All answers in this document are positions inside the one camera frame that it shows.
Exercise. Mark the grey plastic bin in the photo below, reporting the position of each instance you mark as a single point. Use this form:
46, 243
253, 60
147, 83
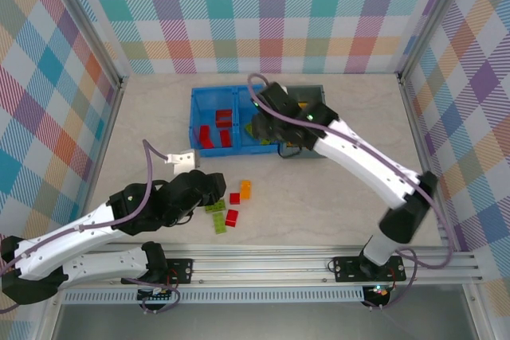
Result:
315, 92

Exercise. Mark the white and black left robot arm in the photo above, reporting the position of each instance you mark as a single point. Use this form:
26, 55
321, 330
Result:
60, 236

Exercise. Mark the aluminium frame post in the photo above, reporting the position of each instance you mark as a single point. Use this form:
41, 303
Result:
88, 17
433, 17

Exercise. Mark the aluminium mounting rail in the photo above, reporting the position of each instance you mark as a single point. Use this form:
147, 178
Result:
259, 264

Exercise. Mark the small red lego brick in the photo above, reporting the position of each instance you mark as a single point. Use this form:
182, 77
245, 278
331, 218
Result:
234, 198

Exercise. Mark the small green lego brick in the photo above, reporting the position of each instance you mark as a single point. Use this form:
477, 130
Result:
265, 142

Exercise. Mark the red lego window frame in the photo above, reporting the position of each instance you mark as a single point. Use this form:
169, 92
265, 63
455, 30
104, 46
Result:
224, 113

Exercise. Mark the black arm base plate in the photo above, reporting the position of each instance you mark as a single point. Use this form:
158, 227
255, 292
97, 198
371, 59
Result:
183, 270
346, 268

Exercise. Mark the small controller board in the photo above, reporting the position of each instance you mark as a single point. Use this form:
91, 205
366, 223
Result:
378, 290
157, 294

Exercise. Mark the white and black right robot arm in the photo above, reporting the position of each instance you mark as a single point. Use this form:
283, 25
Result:
358, 157

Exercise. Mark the grey metal panel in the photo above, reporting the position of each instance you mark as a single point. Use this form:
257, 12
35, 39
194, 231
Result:
259, 324

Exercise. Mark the aluminium side rail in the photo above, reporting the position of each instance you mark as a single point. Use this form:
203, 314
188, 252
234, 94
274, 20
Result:
419, 137
104, 149

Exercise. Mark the blue two-compartment plastic bin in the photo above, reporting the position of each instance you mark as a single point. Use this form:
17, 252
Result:
207, 101

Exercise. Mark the long red lego brick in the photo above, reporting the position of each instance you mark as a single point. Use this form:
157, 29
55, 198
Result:
205, 136
226, 137

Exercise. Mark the orange lego brick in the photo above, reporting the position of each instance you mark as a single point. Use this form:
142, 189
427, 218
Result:
245, 189

